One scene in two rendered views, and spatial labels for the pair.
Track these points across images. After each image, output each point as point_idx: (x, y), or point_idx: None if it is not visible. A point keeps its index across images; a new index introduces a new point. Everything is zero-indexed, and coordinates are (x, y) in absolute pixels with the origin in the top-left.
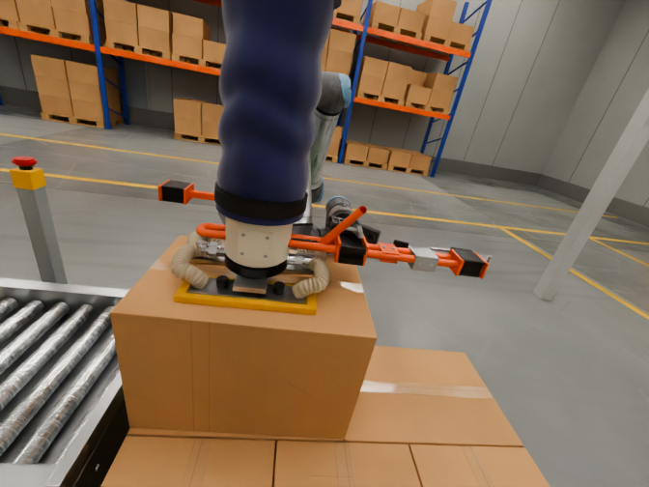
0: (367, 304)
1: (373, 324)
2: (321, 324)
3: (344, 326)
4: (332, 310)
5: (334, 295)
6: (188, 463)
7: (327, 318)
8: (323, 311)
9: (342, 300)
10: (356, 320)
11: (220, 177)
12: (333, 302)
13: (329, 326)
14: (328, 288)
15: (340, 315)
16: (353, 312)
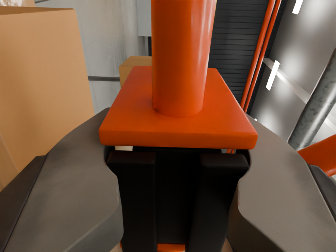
0: (12, 16)
1: (58, 11)
2: (87, 110)
3: (79, 74)
4: (66, 108)
5: (30, 131)
6: None
7: (79, 107)
8: (73, 122)
9: (37, 100)
10: (65, 51)
11: None
12: (51, 117)
13: (85, 97)
14: (14, 166)
15: (68, 88)
16: (53, 60)
